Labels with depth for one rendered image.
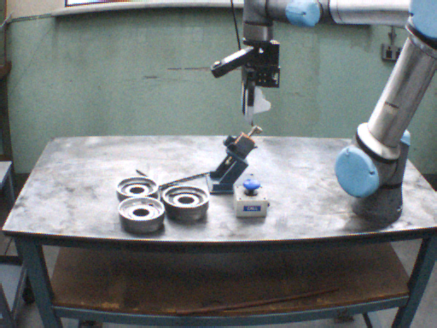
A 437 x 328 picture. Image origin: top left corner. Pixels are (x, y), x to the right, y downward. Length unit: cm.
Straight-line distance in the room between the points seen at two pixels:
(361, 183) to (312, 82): 184
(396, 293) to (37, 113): 226
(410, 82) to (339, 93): 196
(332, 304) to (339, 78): 179
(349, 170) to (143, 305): 62
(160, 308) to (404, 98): 79
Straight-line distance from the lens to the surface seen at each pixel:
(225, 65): 120
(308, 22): 110
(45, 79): 285
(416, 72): 95
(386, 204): 121
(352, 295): 137
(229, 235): 111
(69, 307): 131
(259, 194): 119
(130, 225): 109
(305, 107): 287
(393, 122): 100
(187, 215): 114
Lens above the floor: 139
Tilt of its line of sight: 24 degrees down
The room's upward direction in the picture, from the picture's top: 2 degrees clockwise
